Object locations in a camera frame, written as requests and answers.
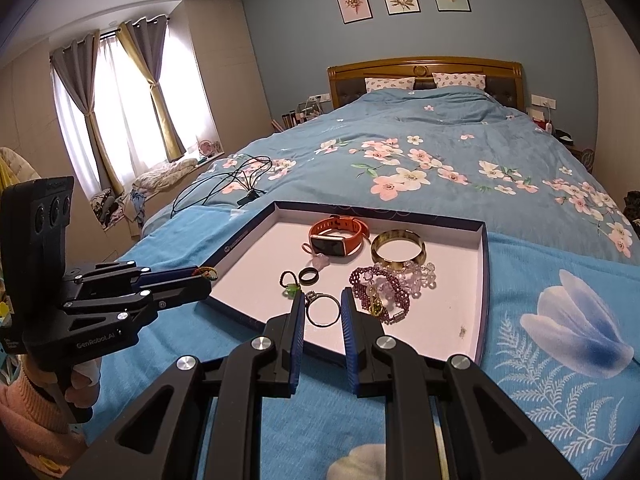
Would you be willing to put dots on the red box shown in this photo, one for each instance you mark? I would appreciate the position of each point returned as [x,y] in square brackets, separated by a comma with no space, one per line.
[541,121]

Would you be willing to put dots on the orange smartwatch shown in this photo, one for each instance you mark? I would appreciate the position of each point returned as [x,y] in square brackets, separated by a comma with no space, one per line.
[332,247]

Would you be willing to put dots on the grey and gold curtain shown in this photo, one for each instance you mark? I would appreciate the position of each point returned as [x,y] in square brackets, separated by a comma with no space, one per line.
[165,110]
[75,80]

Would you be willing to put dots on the white patterned pillow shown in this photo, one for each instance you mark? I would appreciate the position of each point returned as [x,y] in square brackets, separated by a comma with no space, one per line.
[459,81]
[390,84]

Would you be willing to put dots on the pile of clothes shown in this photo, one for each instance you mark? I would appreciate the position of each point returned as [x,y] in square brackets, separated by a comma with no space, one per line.
[120,207]

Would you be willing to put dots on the row of cosmetics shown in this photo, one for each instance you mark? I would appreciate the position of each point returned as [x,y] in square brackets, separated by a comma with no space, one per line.
[300,115]

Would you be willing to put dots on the white wall switch panel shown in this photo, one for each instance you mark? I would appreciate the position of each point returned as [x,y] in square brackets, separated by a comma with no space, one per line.
[540,99]

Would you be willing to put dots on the beige down jacket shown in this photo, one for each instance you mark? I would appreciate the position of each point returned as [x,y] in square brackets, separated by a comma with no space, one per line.
[15,165]

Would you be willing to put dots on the wooden headboard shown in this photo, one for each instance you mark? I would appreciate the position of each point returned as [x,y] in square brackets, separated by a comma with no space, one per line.
[425,66]

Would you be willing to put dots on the folded floral bedding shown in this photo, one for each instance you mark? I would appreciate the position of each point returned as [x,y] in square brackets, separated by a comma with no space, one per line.
[165,172]

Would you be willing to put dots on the blue floral print blanket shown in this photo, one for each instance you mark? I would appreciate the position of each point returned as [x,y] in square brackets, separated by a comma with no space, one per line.
[550,385]

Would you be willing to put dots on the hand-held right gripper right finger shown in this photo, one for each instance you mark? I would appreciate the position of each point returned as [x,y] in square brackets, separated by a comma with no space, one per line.
[351,355]

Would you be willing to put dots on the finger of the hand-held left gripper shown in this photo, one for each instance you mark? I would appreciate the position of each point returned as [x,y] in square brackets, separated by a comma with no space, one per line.
[185,292]
[170,274]

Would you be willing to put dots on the gold marbled bangle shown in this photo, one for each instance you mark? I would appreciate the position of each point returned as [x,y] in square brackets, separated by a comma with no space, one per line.
[397,259]

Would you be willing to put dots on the pink flower framed picture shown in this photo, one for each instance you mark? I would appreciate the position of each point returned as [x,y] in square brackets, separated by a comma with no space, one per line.
[353,4]

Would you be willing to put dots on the person's left forearm pink sleeve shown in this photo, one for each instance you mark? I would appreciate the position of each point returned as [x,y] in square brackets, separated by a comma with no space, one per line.
[35,420]

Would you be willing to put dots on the dark blue box lid tray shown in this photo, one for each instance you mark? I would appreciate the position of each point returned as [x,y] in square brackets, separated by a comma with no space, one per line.
[440,300]

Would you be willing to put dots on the person's left hand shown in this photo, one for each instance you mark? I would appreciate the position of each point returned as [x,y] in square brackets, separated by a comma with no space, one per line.
[82,385]

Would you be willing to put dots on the blue blossom print duvet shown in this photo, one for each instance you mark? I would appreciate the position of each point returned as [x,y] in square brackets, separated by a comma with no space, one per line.
[450,130]

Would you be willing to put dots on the wooden nightstand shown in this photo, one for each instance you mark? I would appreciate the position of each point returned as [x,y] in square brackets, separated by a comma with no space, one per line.
[575,152]

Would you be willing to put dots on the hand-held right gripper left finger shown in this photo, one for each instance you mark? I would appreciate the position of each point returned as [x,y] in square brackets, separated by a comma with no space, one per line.
[296,355]

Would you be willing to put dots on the small pink fan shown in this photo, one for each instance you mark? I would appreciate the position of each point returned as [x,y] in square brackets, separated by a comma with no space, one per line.
[206,148]

